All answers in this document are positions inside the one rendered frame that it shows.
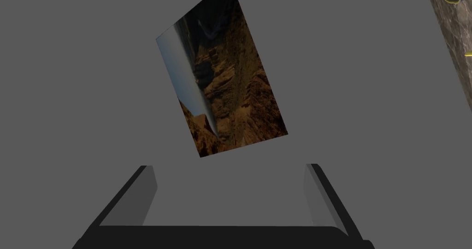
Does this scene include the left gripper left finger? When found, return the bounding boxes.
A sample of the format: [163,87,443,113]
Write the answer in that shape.
[89,165,159,227]

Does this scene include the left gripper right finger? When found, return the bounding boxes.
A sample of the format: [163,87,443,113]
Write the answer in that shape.
[304,163,364,242]

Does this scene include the canyon landscape wall picture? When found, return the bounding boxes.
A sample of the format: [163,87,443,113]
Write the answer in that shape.
[155,0,289,158]

